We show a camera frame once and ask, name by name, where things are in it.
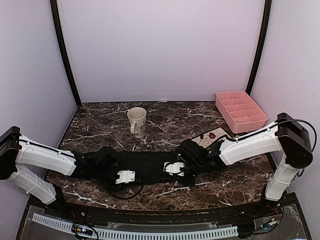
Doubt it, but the black left frame post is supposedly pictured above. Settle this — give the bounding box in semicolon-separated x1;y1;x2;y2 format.
49;0;82;108

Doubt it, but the black table edge rail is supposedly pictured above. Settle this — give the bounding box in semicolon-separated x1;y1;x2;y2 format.
24;193;298;226

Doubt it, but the black frame post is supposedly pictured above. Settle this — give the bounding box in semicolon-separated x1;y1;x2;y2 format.
49;0;82;108
245;0;273;96

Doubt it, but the left circuit board with wires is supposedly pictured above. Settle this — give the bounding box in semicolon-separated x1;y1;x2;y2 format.
69;211;100;240

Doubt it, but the floral patterned square coaster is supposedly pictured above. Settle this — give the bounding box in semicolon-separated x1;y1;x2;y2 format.
189;127;233;151

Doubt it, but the cream ceramic mug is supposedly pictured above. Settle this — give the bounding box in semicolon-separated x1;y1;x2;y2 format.
127;107;147;139

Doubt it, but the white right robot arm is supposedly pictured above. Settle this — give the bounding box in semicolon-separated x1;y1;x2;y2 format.
163;112;316;217

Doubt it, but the black right frame post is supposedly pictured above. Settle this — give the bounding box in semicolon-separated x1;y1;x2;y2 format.
245;0;273;96

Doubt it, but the pink divided organizer tray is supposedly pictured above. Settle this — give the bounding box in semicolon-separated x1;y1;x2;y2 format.
215;91;268;134

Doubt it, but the right circuit board with wires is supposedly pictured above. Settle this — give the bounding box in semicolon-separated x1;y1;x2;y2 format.
253;206;284;235

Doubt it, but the black striped underwear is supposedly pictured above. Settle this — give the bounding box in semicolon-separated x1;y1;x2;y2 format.
117;151;196;187

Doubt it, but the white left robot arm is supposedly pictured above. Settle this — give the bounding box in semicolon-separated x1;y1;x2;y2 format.
0;126;137;218

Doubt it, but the circuit board with wires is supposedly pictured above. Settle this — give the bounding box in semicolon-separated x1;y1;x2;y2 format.
69;211;100;240
253;206;284;235

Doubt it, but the white slotted cable duct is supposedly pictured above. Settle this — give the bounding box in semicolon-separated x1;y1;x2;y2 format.
31;213;239;240

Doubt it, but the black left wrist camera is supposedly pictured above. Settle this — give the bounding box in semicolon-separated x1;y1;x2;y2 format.
95;146;119;172

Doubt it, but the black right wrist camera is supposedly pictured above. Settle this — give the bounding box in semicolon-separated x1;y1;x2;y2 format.
175;138;206;165

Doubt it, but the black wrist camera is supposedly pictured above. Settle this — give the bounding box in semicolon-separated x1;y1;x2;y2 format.
175;138;206;165
95;146;119;172

